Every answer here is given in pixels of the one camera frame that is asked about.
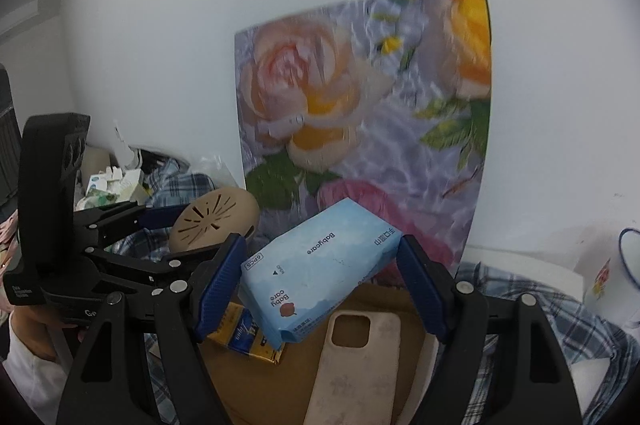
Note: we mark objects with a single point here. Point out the beige phone case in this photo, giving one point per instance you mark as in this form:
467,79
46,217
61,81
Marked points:
350,380

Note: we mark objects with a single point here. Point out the green patterned packet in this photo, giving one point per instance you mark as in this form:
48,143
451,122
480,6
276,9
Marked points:
107,190

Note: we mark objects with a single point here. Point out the blue plaid cloth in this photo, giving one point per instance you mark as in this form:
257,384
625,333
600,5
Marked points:
590,335

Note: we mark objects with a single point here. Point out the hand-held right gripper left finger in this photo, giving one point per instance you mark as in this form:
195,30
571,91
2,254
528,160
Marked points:
220,285

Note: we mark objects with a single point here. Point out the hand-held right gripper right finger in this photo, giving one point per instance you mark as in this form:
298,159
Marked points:
420,285

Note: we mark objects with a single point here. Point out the floral poster board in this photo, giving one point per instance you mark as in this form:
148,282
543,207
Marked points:
360,105

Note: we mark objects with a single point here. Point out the white cardboard box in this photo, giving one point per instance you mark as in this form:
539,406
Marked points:
400,305

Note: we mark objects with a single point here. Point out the white enamel mug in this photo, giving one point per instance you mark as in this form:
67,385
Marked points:
615,275

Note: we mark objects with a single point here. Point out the light blue tissue packet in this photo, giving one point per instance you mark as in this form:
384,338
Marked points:
320,270

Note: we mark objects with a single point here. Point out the round beige perforated case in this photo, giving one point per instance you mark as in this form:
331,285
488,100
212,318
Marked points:
215,217

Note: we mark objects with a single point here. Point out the black bag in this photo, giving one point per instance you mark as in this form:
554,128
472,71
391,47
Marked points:
160,157

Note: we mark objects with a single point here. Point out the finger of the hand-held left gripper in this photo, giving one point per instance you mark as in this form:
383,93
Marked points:
160,216
150,270

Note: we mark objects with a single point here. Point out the gold and blue pack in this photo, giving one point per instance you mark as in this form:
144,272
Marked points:
235,330

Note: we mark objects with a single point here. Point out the person's left hand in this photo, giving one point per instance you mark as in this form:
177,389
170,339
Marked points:
37,330

